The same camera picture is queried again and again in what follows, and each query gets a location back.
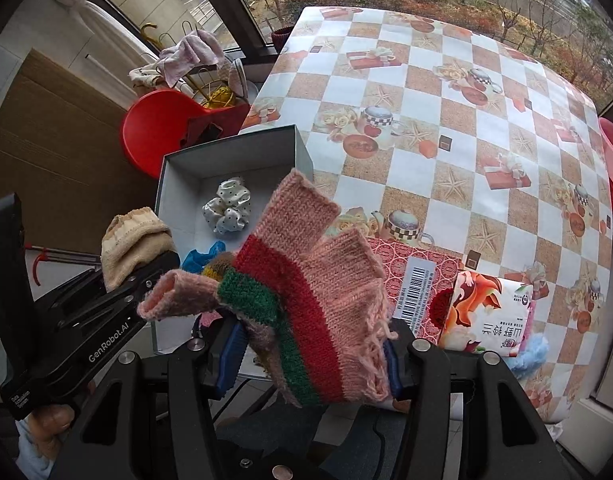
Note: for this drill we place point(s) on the red plastic chair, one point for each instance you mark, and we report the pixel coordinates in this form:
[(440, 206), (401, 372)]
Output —
[(156, 125)]

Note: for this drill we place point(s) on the pale pink hanging cloth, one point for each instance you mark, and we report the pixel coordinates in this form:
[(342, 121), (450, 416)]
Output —
[(191, 55)]

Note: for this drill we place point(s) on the checkered printed tablecloth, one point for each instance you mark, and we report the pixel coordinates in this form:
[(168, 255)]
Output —
[(486, 110)]

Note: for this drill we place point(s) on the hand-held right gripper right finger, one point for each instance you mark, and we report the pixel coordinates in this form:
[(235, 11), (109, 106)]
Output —
[(394, 365)]

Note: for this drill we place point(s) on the light blue fluffy scrunchie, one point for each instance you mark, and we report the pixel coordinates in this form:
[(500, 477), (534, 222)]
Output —
[(528, 355)]

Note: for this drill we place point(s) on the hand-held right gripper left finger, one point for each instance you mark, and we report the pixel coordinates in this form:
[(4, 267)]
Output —
[(231, 355)]

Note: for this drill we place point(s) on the beige sock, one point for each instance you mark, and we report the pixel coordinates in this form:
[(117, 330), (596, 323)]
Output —
[(131, 245)]

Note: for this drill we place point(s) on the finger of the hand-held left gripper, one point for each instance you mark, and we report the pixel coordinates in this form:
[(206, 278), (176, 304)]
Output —
[(146, 280)]

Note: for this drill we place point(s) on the grey cardboard box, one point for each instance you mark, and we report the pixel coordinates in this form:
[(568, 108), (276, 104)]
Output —
[(196, 200)]

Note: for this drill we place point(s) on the white flowered tissue packet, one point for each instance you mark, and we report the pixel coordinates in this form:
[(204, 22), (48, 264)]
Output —
[(486, 310)]

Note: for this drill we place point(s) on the red hooked metal rod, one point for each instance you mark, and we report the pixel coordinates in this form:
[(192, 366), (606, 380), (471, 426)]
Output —
[(39, 262)]

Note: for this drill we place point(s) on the brown cardboard sheet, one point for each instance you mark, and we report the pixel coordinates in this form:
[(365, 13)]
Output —
[(46, 150)]

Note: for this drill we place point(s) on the white polka dot scrunchie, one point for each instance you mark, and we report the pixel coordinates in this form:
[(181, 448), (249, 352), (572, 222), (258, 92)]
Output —
[(229, 207)]

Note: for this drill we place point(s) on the white crumpled cloth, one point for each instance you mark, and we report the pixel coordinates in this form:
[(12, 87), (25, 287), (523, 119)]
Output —
[(144, 77)]

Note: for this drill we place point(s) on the white curtain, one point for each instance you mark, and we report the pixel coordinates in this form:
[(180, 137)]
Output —
[(71, 7)]

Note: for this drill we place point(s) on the person's left hand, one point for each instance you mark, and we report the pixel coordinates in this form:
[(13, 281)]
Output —
[(51, 420)]

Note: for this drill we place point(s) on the dark item on chair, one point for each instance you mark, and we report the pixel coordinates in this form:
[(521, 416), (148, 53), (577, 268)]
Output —
[(201, 130)]

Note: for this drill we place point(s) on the red patterned tissue box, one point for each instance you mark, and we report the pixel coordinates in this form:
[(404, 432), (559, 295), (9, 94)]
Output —
[(386, 255)]

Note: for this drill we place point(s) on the red ribbed pot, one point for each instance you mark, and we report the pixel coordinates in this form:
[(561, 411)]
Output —
[(281, 39)]

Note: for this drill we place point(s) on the pink striped knitted glove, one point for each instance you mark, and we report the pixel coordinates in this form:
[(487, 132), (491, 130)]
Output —
[(306, 280)]

